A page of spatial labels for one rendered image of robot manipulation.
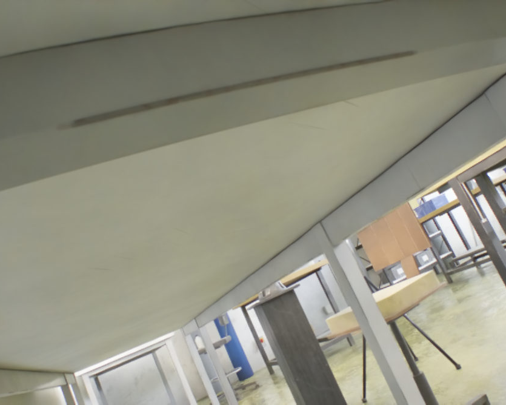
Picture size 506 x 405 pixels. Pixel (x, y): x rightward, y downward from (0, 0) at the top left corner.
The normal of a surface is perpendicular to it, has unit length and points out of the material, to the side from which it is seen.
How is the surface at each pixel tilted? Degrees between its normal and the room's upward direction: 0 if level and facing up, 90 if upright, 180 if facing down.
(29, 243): 180
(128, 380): 90
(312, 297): 90
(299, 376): 90
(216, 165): 180
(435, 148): 90
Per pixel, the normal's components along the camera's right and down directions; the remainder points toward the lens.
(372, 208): -0.87, 0.30
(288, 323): 0.11, -0.29
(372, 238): -0.62, 0.09
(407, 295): 0.46, -0.41
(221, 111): 0.41, 0.88
